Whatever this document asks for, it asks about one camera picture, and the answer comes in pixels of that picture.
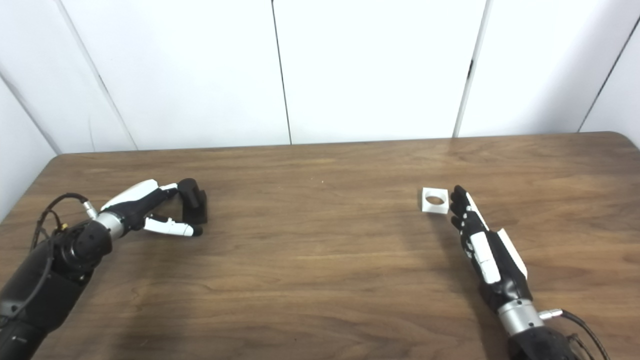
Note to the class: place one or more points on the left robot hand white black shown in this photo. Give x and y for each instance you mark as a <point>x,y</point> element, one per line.
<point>135,205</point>

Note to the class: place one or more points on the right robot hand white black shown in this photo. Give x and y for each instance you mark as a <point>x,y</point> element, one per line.
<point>492,260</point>

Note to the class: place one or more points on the black peg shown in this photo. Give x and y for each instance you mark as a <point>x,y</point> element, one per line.
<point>196,205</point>

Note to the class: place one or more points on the white square piece with hole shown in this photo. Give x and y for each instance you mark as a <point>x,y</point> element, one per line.
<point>429,209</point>

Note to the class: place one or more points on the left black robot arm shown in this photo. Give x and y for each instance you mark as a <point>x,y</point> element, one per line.
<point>55,270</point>

